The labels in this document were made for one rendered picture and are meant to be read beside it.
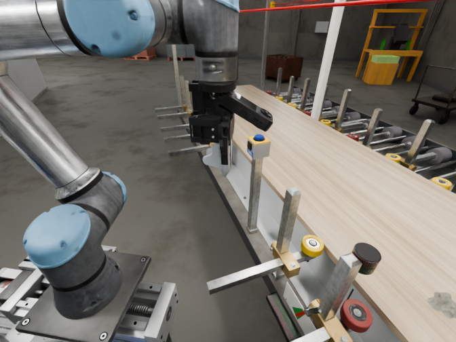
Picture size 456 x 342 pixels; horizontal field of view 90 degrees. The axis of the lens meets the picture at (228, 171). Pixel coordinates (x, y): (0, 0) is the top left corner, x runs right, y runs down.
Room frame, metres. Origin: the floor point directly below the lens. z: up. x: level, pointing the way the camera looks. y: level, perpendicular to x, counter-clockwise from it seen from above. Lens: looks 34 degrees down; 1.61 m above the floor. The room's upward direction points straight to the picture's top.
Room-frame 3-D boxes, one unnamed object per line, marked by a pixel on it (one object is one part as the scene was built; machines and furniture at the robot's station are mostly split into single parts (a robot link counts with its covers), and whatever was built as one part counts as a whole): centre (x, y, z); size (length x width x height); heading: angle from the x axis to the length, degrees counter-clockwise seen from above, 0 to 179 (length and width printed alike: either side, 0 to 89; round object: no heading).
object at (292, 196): (0.58, -0.21, 0.92); 0.04 x 0.04 x 0.48; 20
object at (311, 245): (0.57, -0.32, 0.85); 0.08 x 0.08 x 0.11
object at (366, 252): (0.36, -0.34, 1.03); 0.06 x 0.06 x 0.22; 20
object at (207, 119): (0.45, 0.03, 1.46); 0.09 x 0.08 x 0.12; 82
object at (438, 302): (0.35, -0.65, 0.91); 0.09 x 0.07 x 0.02; 120
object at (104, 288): (0.32, 0.35, 1.09); 0.15 x 0.15 x 0.10
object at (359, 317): (0.33, -0.37, 0.85); 0.08 x 0.08 x 0.11
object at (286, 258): (0.55, -0.22, 0.84); 0.14 x 0.06 x 0.05; 20
